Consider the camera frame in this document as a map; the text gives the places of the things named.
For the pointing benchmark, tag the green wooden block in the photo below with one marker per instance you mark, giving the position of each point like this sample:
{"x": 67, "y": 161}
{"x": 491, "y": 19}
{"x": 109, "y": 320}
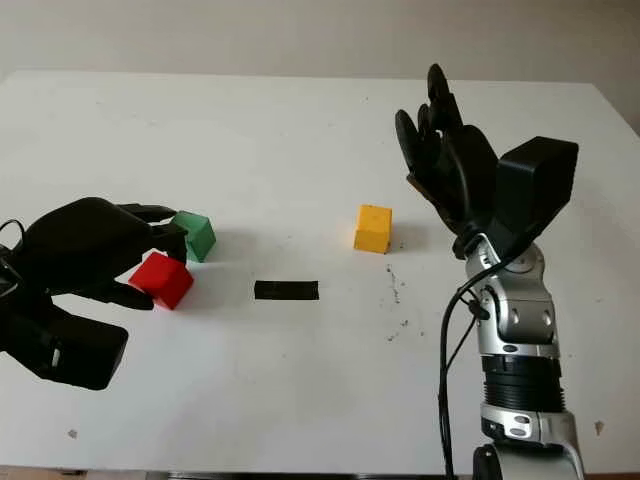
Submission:
{"x": 200, "y": 237}

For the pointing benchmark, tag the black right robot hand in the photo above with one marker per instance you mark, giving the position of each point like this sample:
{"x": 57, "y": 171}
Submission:
{"x": 460, "y": 170}

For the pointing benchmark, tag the yellow wooden block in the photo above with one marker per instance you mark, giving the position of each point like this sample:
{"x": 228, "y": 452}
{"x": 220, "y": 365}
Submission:
{"x": 372, "y": 230}

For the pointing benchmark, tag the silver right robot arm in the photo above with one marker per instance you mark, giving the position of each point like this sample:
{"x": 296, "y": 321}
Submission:
{"x": 520, "y": 320}

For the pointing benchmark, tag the red wooden block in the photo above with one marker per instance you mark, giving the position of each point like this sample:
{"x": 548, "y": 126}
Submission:
{"x": 165, "y": 280}

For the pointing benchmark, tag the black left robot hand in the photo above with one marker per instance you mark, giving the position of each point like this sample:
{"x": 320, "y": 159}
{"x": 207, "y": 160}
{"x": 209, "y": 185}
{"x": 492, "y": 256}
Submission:
{"x": 80, "y": 245}

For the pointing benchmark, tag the black tape strip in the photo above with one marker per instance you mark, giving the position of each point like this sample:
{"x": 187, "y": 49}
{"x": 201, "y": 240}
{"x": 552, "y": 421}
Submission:
{"x": 286, "y": 290}

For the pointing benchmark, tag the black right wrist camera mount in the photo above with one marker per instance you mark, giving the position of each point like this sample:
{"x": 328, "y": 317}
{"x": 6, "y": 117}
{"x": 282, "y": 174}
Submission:
{"x": 535, "y": 185}

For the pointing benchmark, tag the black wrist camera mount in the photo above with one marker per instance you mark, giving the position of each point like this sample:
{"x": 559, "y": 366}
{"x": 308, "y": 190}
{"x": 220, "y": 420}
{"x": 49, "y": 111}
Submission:
{"x": 75, "y": 350}
{"x": 535, "y": 185}

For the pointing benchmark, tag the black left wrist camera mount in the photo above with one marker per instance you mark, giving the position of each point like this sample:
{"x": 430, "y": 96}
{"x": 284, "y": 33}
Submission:
{"x": 75, "y": 350}

